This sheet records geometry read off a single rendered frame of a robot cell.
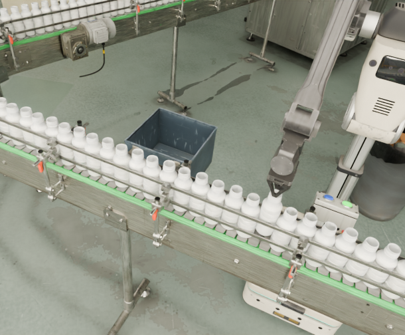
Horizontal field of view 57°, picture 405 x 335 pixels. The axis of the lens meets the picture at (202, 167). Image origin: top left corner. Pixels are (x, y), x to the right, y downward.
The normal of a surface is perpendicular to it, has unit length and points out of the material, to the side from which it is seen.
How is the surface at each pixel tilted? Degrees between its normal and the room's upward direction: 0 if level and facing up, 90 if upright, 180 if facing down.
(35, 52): 90
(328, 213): 70
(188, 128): 90
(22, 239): 0
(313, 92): 58
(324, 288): 90
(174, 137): 90
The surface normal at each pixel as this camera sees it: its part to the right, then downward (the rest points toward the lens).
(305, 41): -0.66, 0.44
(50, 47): 0.74, 0.50
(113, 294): 0.10, -0.75
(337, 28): -0.29, 0.10
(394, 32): -0.40, 0.58
